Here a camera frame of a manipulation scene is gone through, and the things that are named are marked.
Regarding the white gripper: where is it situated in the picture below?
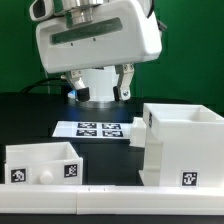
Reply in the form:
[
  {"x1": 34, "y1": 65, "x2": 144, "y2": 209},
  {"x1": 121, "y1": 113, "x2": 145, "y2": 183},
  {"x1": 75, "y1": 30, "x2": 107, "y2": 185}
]
[{"x1": 36, "y1": 0, "x2": 162, "y2": 102}]

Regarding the white drawer without knob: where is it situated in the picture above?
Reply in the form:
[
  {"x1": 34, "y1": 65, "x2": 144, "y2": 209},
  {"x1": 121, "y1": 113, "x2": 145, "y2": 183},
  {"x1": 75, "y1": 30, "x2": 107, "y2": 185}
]
[{"x1": 130, "y1": 117, "x2": 146, "y2": 148}]

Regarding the white drawer with knob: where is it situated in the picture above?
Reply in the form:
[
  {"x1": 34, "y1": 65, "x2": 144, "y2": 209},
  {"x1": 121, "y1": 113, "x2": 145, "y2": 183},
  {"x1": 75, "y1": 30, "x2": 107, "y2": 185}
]
[{"x1": 5, "y1": 142, "x2": 83, "y2": 185}]

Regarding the white drawer housing box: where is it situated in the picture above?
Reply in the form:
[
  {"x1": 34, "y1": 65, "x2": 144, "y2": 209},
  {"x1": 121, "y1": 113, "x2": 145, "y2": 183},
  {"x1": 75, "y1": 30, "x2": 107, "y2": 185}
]
[{"x1": 140, "y1": 103, "x2": 224, "y2": 188}]

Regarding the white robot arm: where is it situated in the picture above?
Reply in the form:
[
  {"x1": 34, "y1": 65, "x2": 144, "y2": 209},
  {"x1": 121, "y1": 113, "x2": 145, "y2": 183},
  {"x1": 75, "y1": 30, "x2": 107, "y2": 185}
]
[{"x1": 29, "y1": 0, "x2": 166, "y2": 104}]

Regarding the white paper with markers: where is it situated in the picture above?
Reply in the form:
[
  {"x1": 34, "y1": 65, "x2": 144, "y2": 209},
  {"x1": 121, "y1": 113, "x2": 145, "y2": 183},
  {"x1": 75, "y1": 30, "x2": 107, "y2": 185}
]
[{"x1": 52, "y1": 121, "x2": 131, "y2": 139}]

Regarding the black cable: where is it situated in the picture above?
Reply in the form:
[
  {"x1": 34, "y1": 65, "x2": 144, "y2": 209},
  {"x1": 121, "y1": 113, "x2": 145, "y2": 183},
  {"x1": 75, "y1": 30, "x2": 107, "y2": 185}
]
[{"x1": 19, "y1": 77, "x2": 68, "y2": 94}]

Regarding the white front fence rail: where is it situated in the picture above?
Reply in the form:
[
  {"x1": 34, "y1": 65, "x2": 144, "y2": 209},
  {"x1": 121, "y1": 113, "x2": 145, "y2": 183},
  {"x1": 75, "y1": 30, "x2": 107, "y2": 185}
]
[{"x1": 0, "y1": 184, "x2": 224, "y2": 215}]

